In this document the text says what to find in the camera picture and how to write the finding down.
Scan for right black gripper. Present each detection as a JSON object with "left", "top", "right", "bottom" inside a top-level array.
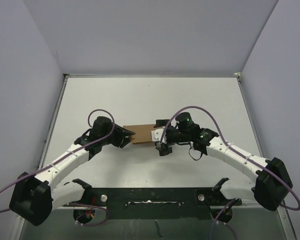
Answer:
[{"left": 155, "top": 120, "right": 191, "bottom": 155}]

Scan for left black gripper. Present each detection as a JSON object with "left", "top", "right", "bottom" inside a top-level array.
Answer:
[{"left": 101, "top": 122, "right": 135, "bottom": 147}]

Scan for brown cardboard paper box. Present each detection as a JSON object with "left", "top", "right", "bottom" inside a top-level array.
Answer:
[{"left": 123, "top": 124, "right": 155, "bottom": 144}]

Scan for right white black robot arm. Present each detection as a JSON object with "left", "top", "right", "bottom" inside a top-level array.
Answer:
[{"left": 151, "top": 112, "right": 293, "bottom": 211}]

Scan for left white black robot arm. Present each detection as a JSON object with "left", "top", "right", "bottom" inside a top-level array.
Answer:
[{"left": 9, "top": 116, "right": 135, "bottom": 226}]

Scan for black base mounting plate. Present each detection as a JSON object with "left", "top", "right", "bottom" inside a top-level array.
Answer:
[{"left": 73, "top": 187, "right": 229, "bottom": 224}]

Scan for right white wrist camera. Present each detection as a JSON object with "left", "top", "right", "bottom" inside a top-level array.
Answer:
[{"left": 151, "top": 128, "right": 167, "bottom": 144}]

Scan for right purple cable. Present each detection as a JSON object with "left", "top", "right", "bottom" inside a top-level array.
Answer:
[{"left": 159, "top": 106, "right": 300, "bottom": 230}]

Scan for aluminium table frame rail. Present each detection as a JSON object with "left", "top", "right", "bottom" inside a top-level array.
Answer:
[{"left": 8, "top": 74, "right": 68, "bottom": 240}]

